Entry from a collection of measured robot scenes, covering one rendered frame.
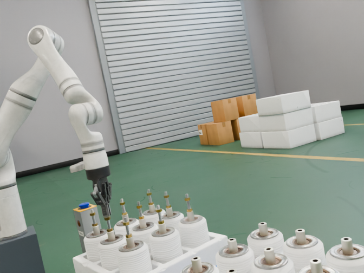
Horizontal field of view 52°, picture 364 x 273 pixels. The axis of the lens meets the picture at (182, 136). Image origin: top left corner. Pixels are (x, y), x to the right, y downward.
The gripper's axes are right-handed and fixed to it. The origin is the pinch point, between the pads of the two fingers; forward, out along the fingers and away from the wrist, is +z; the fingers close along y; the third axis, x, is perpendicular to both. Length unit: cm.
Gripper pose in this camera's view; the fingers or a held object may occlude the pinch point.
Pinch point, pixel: (106, 210)
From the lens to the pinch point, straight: 122.5
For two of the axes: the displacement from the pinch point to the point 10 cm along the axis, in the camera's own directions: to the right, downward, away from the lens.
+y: 1.5, -1.1, 9.8
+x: -9.7, 1.7, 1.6
